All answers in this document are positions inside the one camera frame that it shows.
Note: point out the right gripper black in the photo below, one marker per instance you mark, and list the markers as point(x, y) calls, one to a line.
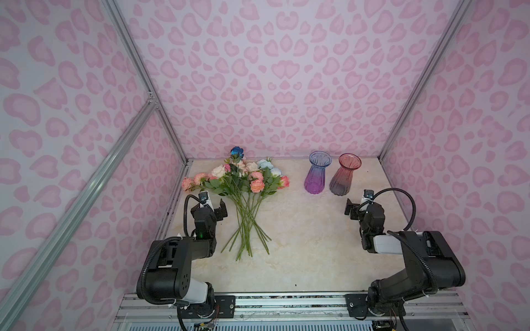
point(364, 209)

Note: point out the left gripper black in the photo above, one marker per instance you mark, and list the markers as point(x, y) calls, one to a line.
point(209, 211)

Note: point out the red grey glass vase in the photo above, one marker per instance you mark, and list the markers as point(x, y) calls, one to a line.
point(340, 184)

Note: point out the pink spray rose stem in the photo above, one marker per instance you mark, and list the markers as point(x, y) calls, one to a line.
point(257, 182)

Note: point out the pale blue white rose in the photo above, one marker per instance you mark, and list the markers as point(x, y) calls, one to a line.
point(276, 172)

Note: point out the red pink rose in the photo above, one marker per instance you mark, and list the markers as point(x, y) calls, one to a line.
point(284, 182)

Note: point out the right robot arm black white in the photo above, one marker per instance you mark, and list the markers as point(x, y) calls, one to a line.
point(430, 265)

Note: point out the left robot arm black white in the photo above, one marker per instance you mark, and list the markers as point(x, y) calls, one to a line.
point(165, 278)

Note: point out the purple glass vase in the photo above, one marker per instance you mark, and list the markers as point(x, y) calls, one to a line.
point(315, 179)

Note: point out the pink rose far left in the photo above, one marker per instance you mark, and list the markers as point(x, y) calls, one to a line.
point(188, 184)

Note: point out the cream white rose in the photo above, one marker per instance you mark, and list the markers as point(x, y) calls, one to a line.
point(219, 171)

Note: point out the small cream rose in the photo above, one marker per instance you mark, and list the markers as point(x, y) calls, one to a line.
point(252, 167)

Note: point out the dark blue rose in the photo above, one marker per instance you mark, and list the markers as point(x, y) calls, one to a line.
point(237, 153)

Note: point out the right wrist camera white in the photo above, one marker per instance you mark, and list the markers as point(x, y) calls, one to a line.
point(367, 198)

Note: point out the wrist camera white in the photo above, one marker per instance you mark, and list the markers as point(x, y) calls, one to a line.
point(367, 198)
point(205, 200)

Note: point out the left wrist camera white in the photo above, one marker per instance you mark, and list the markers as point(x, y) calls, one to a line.
point(205, 200)

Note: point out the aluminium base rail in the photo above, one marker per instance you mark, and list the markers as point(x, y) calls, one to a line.
point(297, 311)

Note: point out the diagonal aluminium frame bar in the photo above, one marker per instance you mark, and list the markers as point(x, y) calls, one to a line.
point(23, 290)

